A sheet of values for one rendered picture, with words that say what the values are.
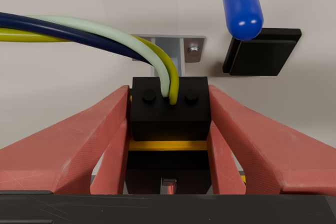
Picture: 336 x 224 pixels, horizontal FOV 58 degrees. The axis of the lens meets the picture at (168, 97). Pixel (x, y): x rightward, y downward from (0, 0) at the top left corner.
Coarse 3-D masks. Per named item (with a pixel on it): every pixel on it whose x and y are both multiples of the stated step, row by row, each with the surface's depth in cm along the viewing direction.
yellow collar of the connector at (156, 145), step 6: (132, 138) 13; (132, 144) 13; (138, 144) 13; (144, 144) 13; (150, 144) 13; (156, 144) 13; (162, 144) 13; (168, 144) 13; (174, 144) 13; (180, 144) 13; (186, 144) 13; (192, 144) 13; (198, 144) 13; (204, 144) 13; (132, 150) 13; (138, 150) 13; (144, 150) 13; (150, 150) 13; (156, 150) 13; (162, 150) 13; (168, 150) 13
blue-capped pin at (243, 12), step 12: (228, 0) 7; (240, 0) 6; (252, 0) 6; (228, 12) 7; (240, 12) 6; (252, 12) 6; (228, 24) 7; (240, 24) 6; (252, 24) 6; (240, 36) 6; (252, 36) 6
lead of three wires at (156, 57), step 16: (0, 16) 6; (16, 16) 7; (32, 16) 7; (48, 16) 7; (64, 16) 7; (0, 32) 7; (16, 32) 7; (32, 32) 7; (48, 32) 7; (64, 32) 7; (80, 32) 7; (96, 32) 8; (112, 32) 8; (112, 48) 8; (128, 48) 8; (144, 48) 8; (160, 64) 9; (160, 80) 10; (176, 80) 10; (176, 96) 11
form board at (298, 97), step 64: (0, 0) 16; (64, 0) 16; (128, 0) 16; (192, 0) 16; (320, 0) 16; (0, 64) 21; (64, 64) 21; (128, 64) 21; (192, 64) 21; (320, 64) 21; (0, 128) 29; (320, 128) 30
